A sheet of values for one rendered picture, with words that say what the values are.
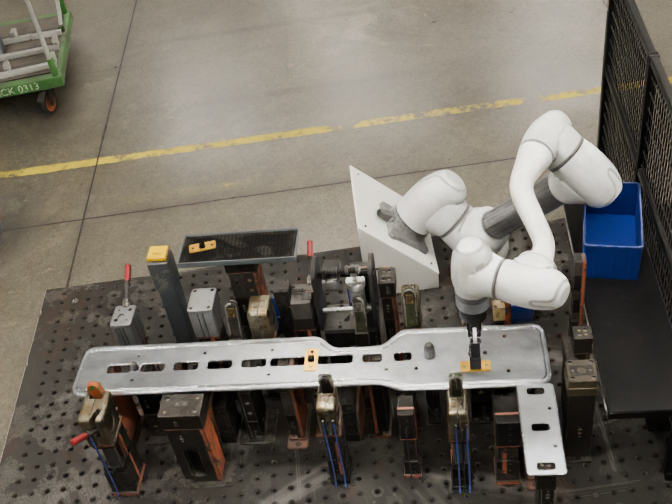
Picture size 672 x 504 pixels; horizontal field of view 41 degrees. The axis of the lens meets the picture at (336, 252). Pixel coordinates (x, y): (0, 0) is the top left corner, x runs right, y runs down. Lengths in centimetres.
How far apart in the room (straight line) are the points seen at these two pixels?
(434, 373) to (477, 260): 45
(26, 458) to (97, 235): 214
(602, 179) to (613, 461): 80
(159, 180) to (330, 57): 155
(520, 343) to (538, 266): 44
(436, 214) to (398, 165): 194
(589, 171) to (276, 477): 127
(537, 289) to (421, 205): 96
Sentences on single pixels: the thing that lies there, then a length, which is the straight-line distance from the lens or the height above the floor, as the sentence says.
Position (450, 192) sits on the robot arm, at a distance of 304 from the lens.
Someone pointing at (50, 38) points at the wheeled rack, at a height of 28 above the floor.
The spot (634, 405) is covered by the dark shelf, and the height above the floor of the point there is 103.
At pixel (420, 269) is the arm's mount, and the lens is 313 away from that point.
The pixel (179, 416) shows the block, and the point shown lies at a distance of 254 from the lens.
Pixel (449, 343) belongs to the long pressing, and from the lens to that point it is 260.
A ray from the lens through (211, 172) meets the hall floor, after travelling 519.
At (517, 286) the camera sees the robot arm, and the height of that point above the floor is 139.
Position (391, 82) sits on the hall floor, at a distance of 572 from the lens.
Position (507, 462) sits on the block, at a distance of 259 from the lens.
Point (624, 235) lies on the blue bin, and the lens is 291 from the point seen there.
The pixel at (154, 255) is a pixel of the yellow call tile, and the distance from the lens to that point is 284.
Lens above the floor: 291
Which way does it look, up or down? 41 degrees down
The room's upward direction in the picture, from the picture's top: 10 degrees counter-clockwise
